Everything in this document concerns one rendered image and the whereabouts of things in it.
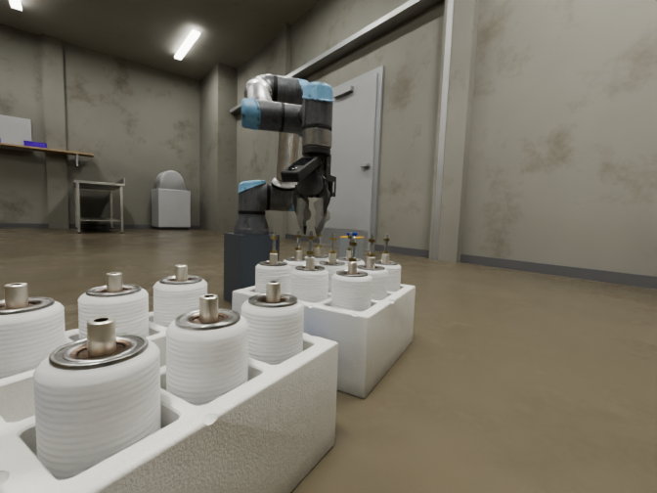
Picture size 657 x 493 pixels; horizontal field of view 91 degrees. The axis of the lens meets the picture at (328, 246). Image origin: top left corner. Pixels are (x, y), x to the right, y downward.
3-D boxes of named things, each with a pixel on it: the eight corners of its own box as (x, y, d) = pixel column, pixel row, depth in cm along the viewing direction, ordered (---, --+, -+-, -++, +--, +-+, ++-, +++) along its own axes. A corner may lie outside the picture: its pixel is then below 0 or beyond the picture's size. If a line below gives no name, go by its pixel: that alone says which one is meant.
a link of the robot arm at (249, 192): (238, 210, 145) (238, 180, 144) (268, 211, 149) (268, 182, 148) (237, 210, 134) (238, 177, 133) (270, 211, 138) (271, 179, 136)
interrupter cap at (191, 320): (161, 324, 39) (161, 318, 39) (214, 309, 45) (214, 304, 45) (201, 337, 35) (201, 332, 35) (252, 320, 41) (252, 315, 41)
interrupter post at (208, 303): (194, 322, 40) (194, 295, 40) (210, 318, 42) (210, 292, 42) (206, 327, 39) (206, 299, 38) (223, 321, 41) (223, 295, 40)
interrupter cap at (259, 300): (237, 303, 49) (237, 298, 49) (271, 294, 55) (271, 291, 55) (275, 312, 45) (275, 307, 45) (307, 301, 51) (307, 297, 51)
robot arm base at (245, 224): (228, 233, 143) (228, 210, 142) (259, 232, 153) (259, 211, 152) (241, 235, 132) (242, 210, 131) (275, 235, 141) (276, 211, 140)
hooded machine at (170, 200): (185, 228, 764) (185, 174, 753) (192, 230, 719) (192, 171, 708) (151, 228, 720) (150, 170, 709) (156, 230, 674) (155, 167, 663)
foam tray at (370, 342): (231, 356, 87) (231, 291, 86) (308, 319, 121) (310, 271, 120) (365, 399, 69) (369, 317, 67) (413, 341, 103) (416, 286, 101)
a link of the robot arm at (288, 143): (264, 202, 150) (272, 71, 121) (296, 204, 154) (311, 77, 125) (266, 215, 141) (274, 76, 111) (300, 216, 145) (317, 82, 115)
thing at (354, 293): (366, 358, 73) (370, 279, 71) (325, 352, 75) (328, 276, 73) (371, 342, 82) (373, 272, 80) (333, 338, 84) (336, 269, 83)
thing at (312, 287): (282, 337, 83) (283, 268, 82) (305, 329, 91) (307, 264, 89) (310, 347, 77) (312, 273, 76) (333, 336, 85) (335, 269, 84)
